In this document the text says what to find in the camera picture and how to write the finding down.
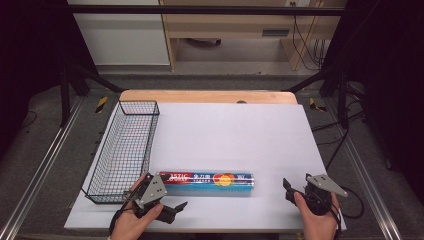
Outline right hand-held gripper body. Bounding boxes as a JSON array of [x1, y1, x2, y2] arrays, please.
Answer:
[[302, 173, 349, 217]]

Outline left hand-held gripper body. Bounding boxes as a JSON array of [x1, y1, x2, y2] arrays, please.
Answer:
[[125, 173, 169, 220]]

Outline blue cling wrap box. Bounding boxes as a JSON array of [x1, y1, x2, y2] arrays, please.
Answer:
[[158, 171, 256, 198]]

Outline black wire basket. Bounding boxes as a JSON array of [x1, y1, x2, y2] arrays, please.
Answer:
[[81, 99, 161, 205]]

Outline person's right hand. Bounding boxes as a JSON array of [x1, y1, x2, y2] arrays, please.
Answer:
[[293, 191, 342, 240]]

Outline person's left hand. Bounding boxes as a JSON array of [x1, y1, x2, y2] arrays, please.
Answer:
[[109, 173, 165, 240]]

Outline white table mat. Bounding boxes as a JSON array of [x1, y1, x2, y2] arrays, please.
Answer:
[[63, 102, 348, 232]]

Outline yellow black tape strip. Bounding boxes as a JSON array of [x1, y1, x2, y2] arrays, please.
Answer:
[[308, 97, 328, 113], [95, 95, 109, 114]]

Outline black curtain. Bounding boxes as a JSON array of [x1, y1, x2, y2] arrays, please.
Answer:
[[0, 0, 98, 161], [321, 0, 424, 204]]

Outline white cabinet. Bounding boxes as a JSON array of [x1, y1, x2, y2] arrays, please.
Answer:
[[66, 0, 171, 67]]

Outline black curved object under desk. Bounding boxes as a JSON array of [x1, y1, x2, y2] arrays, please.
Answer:
[[184, 37, 223, 48]]

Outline light wooden desk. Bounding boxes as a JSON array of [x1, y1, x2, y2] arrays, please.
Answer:
[[159, 0, 348, 72]]

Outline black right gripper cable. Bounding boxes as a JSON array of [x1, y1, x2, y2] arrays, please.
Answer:
[[332, 185, 366, 240]]

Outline black floor cable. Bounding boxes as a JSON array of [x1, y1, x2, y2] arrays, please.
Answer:
[[311, 109, 366, 172]]

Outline aluminium floor rail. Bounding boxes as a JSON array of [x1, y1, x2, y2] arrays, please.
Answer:
[[325, 98, 405, 240], [0, 95, 85, 240]]

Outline black metal frame stand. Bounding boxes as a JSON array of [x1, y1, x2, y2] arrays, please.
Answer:
[[59, 63, 125, 128], [285, 65, 350, 130]]

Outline black hanging cables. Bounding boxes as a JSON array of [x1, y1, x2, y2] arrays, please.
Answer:
[[290, 1, 330, 72]]

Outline black horizontal frame bar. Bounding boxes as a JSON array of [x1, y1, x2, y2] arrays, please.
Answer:
[[66, 4, 348, 16]]

